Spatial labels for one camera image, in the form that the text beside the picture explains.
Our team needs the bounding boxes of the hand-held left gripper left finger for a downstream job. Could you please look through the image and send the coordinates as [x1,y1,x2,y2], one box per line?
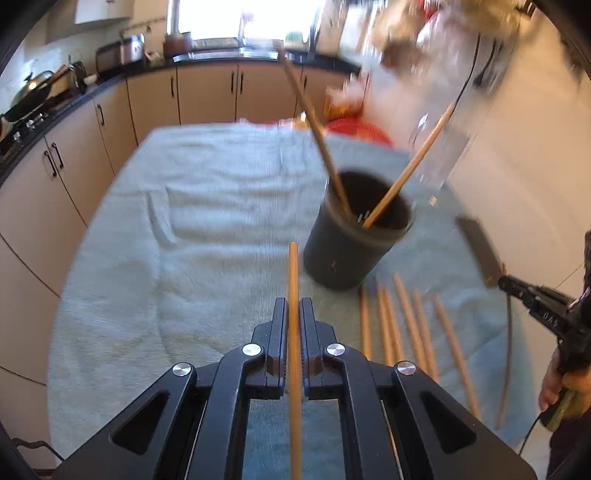
[53,298,289,480]

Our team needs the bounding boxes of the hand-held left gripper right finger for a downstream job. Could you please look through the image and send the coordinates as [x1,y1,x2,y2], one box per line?
[300,298,539,480]

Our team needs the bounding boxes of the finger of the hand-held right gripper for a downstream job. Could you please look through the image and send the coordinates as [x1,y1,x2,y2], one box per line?
[498,274,555,315]

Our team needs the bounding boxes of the dark brown thin chopstick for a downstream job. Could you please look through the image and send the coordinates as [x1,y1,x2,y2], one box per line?
[496,262,514,428]

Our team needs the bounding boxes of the plain wooden chopstick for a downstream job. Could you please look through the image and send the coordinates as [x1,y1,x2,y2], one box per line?
[288,241,303,480]
[277,41,354,217]
[362,102,458,228]

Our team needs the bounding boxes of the bunch of wooden chopsticks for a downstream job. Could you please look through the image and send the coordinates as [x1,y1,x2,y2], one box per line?
[359,272,483,421]

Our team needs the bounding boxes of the black chopstick holder cup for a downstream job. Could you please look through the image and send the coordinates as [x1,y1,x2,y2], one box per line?
[302,170,415,291]

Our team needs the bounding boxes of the person's right hand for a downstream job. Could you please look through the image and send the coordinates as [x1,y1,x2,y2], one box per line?
[539,356,591,411]

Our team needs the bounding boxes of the black flat case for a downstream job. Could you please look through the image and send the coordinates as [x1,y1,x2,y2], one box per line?
[455,216,505,288]

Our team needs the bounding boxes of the light blue towel cloth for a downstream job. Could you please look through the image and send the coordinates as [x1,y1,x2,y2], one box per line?
[46,122,532,480]

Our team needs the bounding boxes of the person's dark clothing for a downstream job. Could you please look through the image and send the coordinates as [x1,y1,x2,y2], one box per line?
[547,415,591,480]

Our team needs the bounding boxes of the clear glass mug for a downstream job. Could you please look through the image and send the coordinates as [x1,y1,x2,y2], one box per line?
[409,111,476,192]

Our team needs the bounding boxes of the red plastic basket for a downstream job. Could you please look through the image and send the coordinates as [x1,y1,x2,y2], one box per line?
[323,117,394,149]

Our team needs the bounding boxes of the yellow plastic bag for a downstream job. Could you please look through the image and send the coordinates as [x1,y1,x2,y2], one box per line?
[323,98,366,121]

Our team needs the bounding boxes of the large hanging plastic bag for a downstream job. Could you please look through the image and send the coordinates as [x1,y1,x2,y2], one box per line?
[369,0,511,72]

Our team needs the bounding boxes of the steel kitchen sink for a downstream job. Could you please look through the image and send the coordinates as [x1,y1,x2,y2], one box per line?
[193,38,280,59]

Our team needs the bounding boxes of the black kitchen countertop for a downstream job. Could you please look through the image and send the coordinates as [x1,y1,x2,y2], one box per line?
[0,48,363,185]

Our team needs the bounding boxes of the brown clay pot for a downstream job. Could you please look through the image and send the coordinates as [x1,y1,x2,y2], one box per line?
[163,31,193,59]

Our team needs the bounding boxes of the kitchen window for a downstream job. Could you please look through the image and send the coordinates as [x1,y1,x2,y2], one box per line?
[177,0,324,43]

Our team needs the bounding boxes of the silver rice cooker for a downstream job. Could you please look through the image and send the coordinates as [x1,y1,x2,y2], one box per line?
[120,34,147,65]

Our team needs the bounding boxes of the black countertop appliance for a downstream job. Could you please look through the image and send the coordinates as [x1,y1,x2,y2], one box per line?
[95,41,123,73]

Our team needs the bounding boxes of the black kettle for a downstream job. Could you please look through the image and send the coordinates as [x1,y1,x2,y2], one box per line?
[68,61,89,94]

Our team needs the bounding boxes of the black gas stove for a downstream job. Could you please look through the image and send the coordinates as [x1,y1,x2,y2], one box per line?
[0,99,63,155]

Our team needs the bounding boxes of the steel wok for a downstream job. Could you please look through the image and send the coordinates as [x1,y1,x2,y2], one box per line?
[8,68,71,121]

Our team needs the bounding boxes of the beige upper kitchen cabinets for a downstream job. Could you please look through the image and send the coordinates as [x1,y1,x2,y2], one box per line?
[74,0,136,25]

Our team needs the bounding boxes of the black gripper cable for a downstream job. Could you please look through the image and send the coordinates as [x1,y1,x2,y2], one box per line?
[515,411,548,457]

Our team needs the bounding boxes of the black power cord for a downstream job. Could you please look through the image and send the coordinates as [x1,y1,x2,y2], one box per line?
[454,34,482,108]

